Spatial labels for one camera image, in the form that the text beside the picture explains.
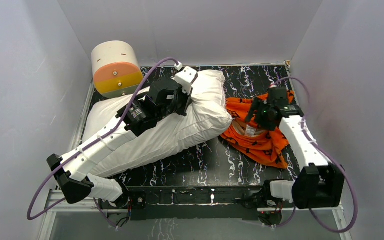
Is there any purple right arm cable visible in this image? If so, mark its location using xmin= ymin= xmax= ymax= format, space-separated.
xmin=269 ymin=76 xmax=359 ymax=234

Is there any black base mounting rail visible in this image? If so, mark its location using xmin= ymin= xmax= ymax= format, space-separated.
xmin=98 ymin=186 xmax=283 ymax=225

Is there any orange patterned pillowcase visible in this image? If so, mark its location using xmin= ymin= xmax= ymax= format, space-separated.
xmin=220 ymin=97 xmax=289 ymax=169

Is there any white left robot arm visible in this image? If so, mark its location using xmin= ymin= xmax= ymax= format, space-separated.
xmin=46 ymin=76 xmax=196 ymax=208

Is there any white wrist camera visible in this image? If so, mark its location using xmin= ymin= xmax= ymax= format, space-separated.
xmin=173 ymin=62 xmax=198 ymax=96
xmin=268 ymin=83 xmax=278 ymax=89

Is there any white pillow insert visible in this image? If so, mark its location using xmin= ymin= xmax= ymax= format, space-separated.
xmin=91 ymin=70 xmax=233 ymax=178

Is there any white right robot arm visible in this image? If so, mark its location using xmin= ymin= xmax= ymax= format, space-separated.
xmin=245 ymin=87 xmax=345 ymax=209

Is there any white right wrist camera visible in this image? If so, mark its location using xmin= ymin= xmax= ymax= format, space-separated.
xmin=268 ymin=83 xmax=278 ymax=89

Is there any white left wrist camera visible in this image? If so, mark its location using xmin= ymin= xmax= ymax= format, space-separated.
xmin=173 ymin=62 xmax=198 ymax=96

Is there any cream drum with orange face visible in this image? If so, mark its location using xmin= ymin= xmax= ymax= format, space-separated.
xmin=91 ymin=40 xmax=143 ymax=99

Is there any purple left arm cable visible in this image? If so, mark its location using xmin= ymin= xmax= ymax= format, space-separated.
xmin=26 ymin=57 xmax=183 ymax=229

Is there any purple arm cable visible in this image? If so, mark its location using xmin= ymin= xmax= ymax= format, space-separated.
xmin=26 ymin=57 xmax=183 ymax=229
xmin=269 ymin=76 xmax=359 ymax=234

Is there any aluminium frame rail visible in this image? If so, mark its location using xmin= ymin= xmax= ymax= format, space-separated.
xmin=37 ymin=189 xmax=353 ymax=240

